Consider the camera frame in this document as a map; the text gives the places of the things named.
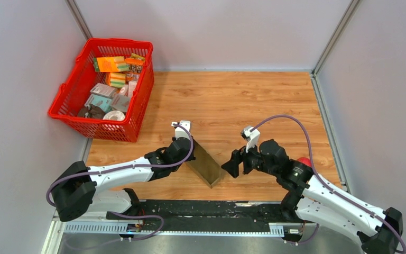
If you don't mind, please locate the striped sponge pack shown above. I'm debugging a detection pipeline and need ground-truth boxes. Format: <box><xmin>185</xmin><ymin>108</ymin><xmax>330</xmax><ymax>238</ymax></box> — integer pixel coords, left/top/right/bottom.
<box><xmin>105</xmin><ymin>72</ymin><xmax>126</xmax><ymax>88</ymax></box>

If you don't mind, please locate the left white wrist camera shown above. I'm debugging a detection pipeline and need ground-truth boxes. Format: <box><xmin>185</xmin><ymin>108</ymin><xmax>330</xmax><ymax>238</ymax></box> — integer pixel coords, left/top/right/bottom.
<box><xmin>171</xmin><ymin>120</ymin><xmax>192</xmax><ymax>141</ymax></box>

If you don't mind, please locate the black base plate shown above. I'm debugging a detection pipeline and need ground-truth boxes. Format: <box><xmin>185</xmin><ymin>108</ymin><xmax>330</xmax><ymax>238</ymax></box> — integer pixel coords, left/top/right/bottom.
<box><xmin>105</xmin><ymin>199</ymin><xmax>316</xmax><ymax>234</ymax></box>

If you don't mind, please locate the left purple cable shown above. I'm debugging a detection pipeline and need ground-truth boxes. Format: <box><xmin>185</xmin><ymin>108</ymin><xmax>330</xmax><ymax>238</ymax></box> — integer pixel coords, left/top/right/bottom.
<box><xmin>45</xmin><ymin>122</ymin><xmax>195</xmax><ymax>242</ymax></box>

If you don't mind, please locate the orange box in basket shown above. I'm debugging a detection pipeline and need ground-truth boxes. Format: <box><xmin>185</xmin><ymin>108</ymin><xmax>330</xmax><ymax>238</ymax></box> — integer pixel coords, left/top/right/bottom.
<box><xmin>93</xmin><ymin>56</ymin><xmax>130</xmax><ymax>72</ymax></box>

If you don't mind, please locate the grey pink box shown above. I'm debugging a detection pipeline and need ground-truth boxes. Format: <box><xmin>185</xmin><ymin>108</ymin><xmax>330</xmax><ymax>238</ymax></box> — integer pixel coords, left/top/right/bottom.
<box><xmin>110</xmin><ymin>94</ymin><xmax>131</xmax><ymax>113</ymax></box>

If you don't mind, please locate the red plastic basket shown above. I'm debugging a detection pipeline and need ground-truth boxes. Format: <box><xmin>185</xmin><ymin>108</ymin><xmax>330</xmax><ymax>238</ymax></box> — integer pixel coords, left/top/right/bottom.
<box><xmin>48</xmin><ymin>38</ymin><xmax>154</xmax><ymax>142</ymax></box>

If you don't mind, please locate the red apple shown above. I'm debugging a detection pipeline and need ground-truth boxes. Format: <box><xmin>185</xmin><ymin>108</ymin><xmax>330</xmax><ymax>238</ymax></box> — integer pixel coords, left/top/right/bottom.
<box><xmin>297</xmin><ymin>157</ymin><xmax>312</xmax><ymax>168</ymax></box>

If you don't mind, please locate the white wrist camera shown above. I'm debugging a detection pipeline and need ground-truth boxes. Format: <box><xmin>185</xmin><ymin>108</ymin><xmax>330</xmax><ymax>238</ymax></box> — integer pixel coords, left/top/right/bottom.
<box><xmin>241</xmin><ymin>125</ymin><xmax>260</xmax><ymax>153</ymax></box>
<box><xmin>171</xmin><ymin>120</ymin><xmax>192</xmax><ymax>141</ymax></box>

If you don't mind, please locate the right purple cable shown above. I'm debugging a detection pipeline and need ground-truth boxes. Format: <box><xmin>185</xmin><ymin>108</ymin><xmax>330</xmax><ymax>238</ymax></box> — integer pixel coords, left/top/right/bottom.
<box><xmin>248</xmin><ymin>114</ymin><xmax>406</xmax><ymax>254</ymax></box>

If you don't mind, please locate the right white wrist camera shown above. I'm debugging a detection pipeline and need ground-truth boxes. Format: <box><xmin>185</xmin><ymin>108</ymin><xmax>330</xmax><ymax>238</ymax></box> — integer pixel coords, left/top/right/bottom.
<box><xmin>241</xmin><ymin>125</ymin><xmax>260</xmax><ymax>153</ymax></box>

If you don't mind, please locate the purple cable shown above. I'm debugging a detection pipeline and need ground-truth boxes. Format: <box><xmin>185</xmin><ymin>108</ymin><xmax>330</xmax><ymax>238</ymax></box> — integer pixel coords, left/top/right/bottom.
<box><xmin>45</xmin><ymin>122</ymin><xmax>195</xmax><ymax>242</ymax></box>
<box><xmin>248</xmin><ymin>114</ymin><xmax>406</xmax><ymax>254</ymax></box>

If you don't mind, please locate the brown cardboard box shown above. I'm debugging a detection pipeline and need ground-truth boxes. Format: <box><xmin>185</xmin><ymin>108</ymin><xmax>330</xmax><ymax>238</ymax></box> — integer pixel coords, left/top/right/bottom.
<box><xmin>186</xmin><ymin>139</ymin><xmax>226</xmax><ymax>188</ymax></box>

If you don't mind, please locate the white tape roll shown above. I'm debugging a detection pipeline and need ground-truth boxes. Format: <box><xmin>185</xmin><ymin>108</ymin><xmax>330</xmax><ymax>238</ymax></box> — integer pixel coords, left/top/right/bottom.
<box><xmin>103</xmin><ymin>110</ymin><xmax>125</xmax><ymax>121</ymax></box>

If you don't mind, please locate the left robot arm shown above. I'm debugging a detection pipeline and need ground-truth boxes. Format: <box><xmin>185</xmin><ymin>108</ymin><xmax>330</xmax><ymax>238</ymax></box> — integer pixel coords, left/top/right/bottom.
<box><xmin>47</xmin><ymin>137</ymin><xmax>195</xmax><ymax>222</ymax></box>

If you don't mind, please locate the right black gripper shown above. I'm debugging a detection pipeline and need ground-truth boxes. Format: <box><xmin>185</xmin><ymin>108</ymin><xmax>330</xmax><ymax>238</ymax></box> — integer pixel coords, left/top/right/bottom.
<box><xmin>221</xmin><ymin>139</ymin><xmax>278</xmax><ymax>179</ymax></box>

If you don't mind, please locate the teal patterned box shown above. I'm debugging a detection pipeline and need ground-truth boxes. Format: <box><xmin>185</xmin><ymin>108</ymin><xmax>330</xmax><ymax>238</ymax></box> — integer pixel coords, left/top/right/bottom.
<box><xmin>84</xmin><ymin>94</ymin><xmax>112</xmax><ymax>113</ymax></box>

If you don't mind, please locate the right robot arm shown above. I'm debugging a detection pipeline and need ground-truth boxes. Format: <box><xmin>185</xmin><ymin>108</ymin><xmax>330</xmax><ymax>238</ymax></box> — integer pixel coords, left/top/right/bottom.
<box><xmin>222</xmin><ymin>139</ymin><xmax>403</xmax><ymax>253</ymax></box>

